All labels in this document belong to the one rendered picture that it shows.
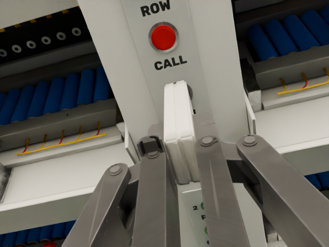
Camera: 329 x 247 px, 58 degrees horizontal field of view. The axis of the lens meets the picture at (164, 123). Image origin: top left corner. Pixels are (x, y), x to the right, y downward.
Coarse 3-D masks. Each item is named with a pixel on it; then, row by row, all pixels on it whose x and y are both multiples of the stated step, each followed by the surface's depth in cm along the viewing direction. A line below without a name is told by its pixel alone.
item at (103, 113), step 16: (64, 112) 32; (80, 112) 31; (96, 112) 30; (112, 112) 30; (0, 128) 33; (16, 128) 32; (32, 128) 31; (48, 128) 31; (64, 128) 32; (80, 128) 31; (16, 144) 33; (64, 144) 31
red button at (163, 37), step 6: (156, 30) 19; (162, 30) 19; (168, 30) 19; (156, 36) 19; (162, 36) 19; (168, 36) 19; (174, 36) 19; (156, 42) 19; (162, 42) 19; (168, 42) 19; (174, 42) 20; (162, 48) 20; (168, 48) 20
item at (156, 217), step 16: (144, 144) 14; (160, 144) 14; (144, 160) 14; (160, 160) 14; (144, 176) 13; (160, 176) 13; (144, 192) 12; (160, 192) 12; (176, 192) 14; (144, 208) 11; (160, 208) 11; (176, 208) 13; (144, 224) 11; (160, 224) 10; (176, 224) 12; (144, 240) 10; (160, 240) 10; (176, 240) 12
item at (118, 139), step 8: (120, 136) 30; (80, 144) 30; (88, 144) 30; (96, 144) 30; (104, 144) 30; (112, 144) 30; (48, 152) 31; (56, 152) 31; (64, 152) 30; (72, 152) 31; (16, 160) 31; (24, 160) 31; (32, 160) 31; (40, 160) 31
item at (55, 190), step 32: (0, 64) 39; (32, 64) 39; (96, 128) 32; (0, 160) 33; (64, 160) 30; (96, 160) 29; (128, 160) 28; (32, 192) 29; (64, 192) 28; (0, 224) 30; (32, 224) 31
